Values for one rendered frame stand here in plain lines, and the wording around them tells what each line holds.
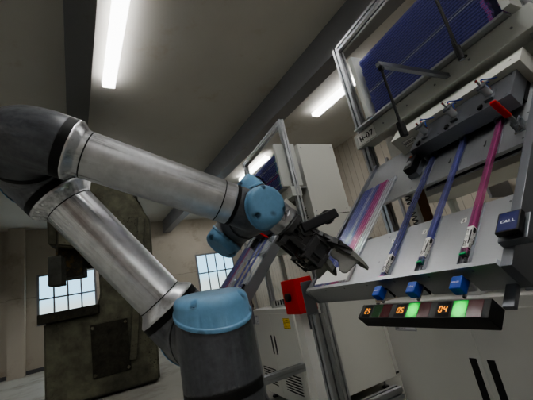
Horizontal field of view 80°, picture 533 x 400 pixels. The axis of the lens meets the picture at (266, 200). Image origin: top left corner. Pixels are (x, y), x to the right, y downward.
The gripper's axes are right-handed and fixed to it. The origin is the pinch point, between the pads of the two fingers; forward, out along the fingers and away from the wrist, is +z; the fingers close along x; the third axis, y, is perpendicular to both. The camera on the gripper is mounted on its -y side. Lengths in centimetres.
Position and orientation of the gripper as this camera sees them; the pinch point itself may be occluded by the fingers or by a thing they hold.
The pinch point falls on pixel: (351, 269)
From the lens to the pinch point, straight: 84.0
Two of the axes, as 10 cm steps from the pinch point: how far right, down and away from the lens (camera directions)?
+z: 7.6, 6.4, 1.1
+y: -5.2, 7.0, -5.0
